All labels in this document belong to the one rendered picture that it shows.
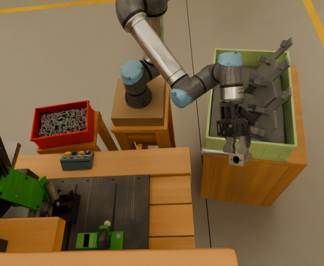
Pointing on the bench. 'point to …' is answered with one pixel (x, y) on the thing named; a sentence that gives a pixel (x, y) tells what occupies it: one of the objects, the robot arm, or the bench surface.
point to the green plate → (19, 190)
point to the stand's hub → (103, 241)
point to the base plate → (105, 208)
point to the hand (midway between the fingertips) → (239, 157)
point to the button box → (81, 164)
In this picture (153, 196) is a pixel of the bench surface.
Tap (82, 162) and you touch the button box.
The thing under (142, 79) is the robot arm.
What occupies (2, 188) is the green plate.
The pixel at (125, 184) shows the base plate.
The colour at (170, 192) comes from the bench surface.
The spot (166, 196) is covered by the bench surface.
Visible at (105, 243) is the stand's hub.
